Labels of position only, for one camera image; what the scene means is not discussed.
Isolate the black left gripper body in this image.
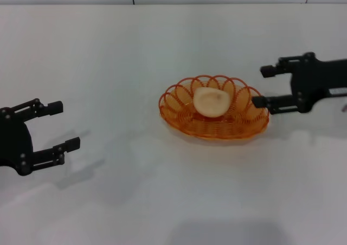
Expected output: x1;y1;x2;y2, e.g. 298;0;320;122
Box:
0;105;35;177

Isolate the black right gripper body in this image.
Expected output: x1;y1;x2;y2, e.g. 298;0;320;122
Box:
288;52;347;114

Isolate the pale beige bun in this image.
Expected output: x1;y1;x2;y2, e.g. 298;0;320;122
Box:
192;86;232;119

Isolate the orange wire basket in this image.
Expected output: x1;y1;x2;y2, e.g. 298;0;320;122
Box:
158;75;270;141

